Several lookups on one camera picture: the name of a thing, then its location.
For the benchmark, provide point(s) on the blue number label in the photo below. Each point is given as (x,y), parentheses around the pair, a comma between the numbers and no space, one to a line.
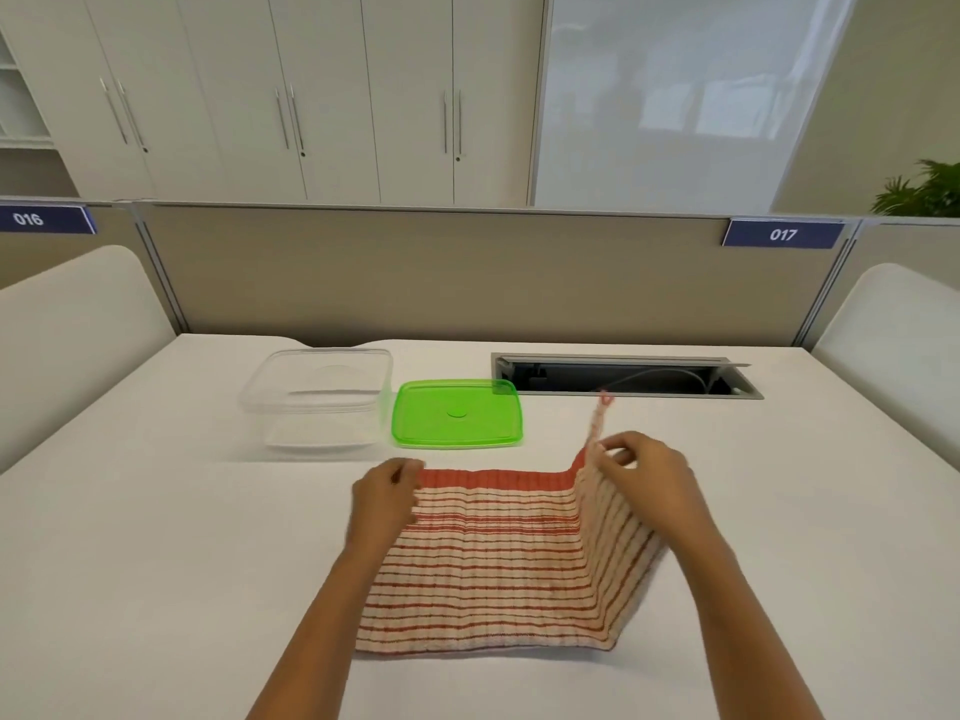
(37,219)
(783,234)

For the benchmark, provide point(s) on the person's left fingers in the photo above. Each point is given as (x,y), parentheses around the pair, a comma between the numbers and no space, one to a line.
(405,470)

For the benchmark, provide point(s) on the green potted plant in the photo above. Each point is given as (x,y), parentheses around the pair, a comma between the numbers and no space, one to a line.
(922,191)

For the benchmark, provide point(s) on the white wall cabinet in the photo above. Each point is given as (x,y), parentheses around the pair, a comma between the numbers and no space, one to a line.
(360,82)

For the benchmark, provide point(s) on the green plastic lid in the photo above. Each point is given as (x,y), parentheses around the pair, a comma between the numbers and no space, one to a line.
(455,413)

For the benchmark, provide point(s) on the frosted glass board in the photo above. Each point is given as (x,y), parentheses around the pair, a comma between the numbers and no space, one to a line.
(675,97)

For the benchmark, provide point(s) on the white open shelf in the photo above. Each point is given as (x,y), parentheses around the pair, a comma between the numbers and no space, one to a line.
(19,97)

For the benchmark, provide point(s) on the person's left forearm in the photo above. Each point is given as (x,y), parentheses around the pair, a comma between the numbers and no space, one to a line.
(319,629)

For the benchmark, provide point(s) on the beige desk partition panel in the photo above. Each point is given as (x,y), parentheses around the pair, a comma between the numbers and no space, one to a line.
(45,243)
(465,277)
(900,247)

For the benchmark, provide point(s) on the person's right hand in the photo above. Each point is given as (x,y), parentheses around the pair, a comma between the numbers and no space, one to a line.
(660,487)

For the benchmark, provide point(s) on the person's right fingers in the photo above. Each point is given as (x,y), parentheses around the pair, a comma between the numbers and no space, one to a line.
(624,445)

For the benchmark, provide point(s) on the red striped dish cloth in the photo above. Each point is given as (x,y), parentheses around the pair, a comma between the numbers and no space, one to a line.
(487,562)

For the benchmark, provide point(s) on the person's left hand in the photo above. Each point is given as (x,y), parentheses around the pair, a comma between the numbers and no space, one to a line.
(379,506)

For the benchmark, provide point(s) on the clear plastic container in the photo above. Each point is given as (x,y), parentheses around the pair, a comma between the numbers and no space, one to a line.
(319,397)

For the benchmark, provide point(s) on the person's right forearm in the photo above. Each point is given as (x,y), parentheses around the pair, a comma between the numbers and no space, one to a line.
(739,629)

